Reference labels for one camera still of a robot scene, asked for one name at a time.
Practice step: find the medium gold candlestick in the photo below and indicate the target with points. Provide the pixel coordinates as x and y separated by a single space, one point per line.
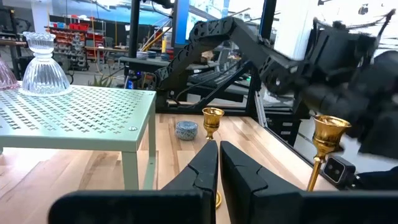
329 133

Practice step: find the red storage bin rack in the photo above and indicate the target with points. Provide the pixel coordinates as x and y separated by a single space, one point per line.
77 34

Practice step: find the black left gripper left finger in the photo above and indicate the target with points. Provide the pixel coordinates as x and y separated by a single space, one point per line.
140 208

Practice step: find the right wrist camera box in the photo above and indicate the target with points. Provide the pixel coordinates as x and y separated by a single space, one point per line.
337 169

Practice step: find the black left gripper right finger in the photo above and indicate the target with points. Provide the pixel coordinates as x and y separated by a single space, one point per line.
280 208

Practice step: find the small green succulent plant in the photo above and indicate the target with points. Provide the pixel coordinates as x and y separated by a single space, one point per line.
102 82

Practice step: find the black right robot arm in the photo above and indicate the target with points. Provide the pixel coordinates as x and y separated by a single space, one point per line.
217 31

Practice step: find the mint green perforated metal shelf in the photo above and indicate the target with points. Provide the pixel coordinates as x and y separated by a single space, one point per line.
77 109

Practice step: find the short gold candlestick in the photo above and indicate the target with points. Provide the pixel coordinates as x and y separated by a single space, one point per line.
213 119

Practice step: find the clear ribbed glass candle holder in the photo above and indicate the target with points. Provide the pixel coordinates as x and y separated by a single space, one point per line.
43 74

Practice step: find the pink ribbed glass candle holder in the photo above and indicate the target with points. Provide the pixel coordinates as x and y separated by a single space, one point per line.
6 79

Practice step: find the blue patterned candle tin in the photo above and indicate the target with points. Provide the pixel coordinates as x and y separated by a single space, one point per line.
186 130

